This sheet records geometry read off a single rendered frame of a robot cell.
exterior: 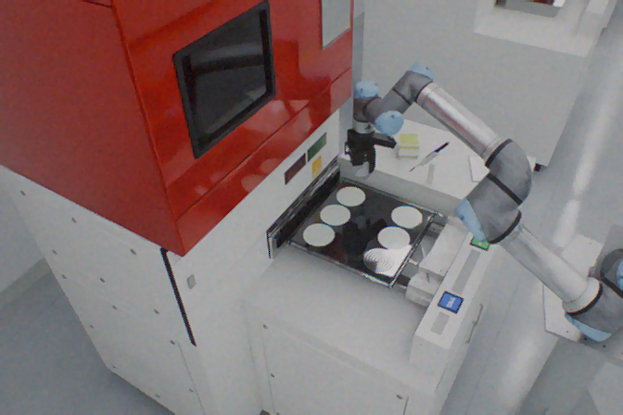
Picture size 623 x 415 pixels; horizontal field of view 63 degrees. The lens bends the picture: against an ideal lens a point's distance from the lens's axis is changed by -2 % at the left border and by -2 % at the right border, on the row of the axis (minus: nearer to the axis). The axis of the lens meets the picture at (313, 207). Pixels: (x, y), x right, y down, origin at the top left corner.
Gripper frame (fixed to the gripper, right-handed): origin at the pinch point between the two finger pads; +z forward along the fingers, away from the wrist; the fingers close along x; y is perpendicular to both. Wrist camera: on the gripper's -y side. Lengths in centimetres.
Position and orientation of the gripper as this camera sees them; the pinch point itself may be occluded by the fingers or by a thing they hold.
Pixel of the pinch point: (366, 175)
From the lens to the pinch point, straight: 177.5
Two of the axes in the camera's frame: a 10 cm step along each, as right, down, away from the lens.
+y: -9.3, 2.6, -2.5
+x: 3.6, 6.3, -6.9
